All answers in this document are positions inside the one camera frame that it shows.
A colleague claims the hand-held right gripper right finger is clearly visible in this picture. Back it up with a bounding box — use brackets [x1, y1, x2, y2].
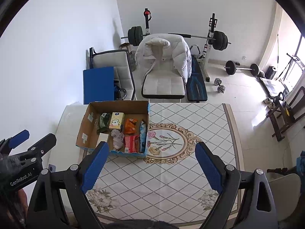
[195, 141, 280, 229]

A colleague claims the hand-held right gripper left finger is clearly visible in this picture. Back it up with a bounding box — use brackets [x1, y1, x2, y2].
[25, 141, 110, 229]

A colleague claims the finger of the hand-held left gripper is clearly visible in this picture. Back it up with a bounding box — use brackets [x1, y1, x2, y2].
[0, 130, 30, 153]
[27, 133, 57, 159]

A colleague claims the grey sock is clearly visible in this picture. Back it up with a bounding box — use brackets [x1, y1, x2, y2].
[110, 129, 125, 151]

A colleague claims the cardboard box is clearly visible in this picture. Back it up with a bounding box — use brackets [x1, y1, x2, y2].
[76, 100, 150, 159]

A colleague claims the red packet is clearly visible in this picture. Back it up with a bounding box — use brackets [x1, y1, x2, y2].
[123, 135, 140, 153]

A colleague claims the green packet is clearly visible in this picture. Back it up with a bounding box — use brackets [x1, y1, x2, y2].
[99, 113, 111, 130]

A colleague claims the yellow tissue pack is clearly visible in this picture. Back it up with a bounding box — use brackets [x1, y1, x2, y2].
[108, 113, 125, 131]

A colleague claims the orange snack packet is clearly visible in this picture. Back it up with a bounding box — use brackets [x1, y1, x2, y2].
[124, 118, 139, 134]

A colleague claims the blue printed packet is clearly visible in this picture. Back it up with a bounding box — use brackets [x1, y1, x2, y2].
[139, 120, 147, 153]

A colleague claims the person's left hand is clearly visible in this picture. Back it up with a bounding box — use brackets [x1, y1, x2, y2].
[14, 188, 28, 212]

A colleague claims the patterned tablecloth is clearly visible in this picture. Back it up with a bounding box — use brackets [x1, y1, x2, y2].
[83, 103, 239, 217]

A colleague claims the person's grey fleece clothing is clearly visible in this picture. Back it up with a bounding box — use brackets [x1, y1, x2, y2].
[105, 219, 179, 229]

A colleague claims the blue board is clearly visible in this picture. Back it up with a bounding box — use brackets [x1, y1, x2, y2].
[83, 66, 115, 105]

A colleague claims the white round seat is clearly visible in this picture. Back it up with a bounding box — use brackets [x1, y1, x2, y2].
[269, 173, 302, 229]

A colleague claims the blue and black weight bench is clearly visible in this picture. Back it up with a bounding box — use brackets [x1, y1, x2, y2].
[185, 56, 208, 102]

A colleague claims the blue cloth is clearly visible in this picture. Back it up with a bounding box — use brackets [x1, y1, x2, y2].
[297, 151, 305, 172]

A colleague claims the white padded chair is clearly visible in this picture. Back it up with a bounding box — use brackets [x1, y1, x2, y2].
[141, 71, 186, 99]
[89, 48, 136, 101]

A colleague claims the short barbell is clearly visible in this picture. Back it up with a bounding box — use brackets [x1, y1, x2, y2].
[225, 60, 260, 76]

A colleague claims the black container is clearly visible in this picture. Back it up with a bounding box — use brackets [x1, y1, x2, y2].
[266, 65, 277, 79]

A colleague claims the white puffer jacket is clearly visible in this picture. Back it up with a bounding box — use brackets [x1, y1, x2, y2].
[135, 34, 192, 84]

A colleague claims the hanging resistance band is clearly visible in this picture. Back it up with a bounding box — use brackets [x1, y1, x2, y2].
[275, 33, 281, 81]

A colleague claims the barbell rack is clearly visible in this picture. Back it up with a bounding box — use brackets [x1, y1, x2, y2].
[143, 8, 219, 68]

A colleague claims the tripod stand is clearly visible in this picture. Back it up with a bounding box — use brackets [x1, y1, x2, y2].
[283, 52, 305, 82]

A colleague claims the long barbell with black plates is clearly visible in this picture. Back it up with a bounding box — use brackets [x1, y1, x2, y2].
[120, 26, 231, 51]

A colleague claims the window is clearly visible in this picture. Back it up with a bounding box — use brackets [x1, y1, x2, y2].
[294, 35, 305, 93]

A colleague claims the dark wooden chair frame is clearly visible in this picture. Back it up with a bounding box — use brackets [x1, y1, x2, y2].
[265, 86, 305, 143]

